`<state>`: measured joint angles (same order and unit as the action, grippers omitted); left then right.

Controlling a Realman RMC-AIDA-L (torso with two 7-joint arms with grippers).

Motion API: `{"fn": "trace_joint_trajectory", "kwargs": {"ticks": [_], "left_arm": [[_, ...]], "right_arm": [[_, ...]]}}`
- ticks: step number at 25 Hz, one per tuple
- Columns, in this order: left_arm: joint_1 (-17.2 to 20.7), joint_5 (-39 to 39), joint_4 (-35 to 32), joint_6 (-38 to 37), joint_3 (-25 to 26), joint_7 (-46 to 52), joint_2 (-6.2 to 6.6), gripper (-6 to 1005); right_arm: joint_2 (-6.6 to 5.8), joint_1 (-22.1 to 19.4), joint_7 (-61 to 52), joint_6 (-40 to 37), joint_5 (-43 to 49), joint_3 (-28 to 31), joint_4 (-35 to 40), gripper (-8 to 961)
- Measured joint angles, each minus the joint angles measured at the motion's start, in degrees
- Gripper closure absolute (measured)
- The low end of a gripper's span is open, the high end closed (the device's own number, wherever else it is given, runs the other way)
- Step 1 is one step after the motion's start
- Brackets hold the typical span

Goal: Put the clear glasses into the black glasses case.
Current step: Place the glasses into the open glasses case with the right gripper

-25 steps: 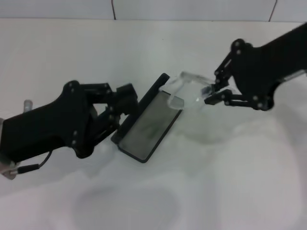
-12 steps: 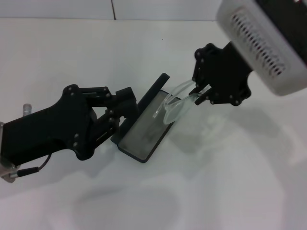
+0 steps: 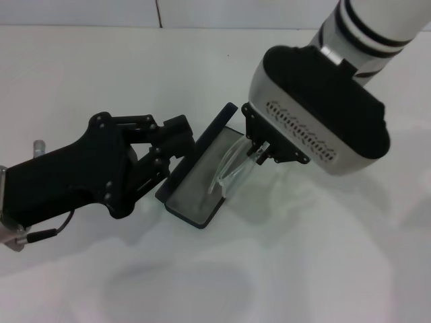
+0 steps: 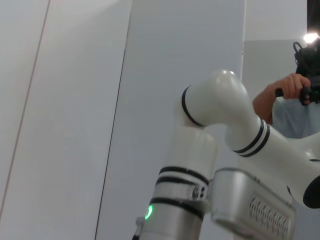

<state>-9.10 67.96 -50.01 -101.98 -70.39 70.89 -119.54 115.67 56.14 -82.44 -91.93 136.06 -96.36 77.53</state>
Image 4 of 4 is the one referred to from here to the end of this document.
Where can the black handheld teleoperation controller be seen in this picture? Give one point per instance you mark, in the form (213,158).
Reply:
(307,65)

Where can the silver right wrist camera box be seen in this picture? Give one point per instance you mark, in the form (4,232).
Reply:
(237,197)

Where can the light blue shirt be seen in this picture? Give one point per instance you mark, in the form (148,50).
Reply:
(290,120)

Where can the person's bare hand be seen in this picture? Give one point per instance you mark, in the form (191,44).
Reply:
(291,85)

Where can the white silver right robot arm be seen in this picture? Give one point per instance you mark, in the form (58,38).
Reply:
(212,100)

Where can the bright ceiling lamp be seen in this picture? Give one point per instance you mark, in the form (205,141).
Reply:
(310,37)

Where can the person's bare forearm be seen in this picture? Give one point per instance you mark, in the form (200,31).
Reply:
(262,107)

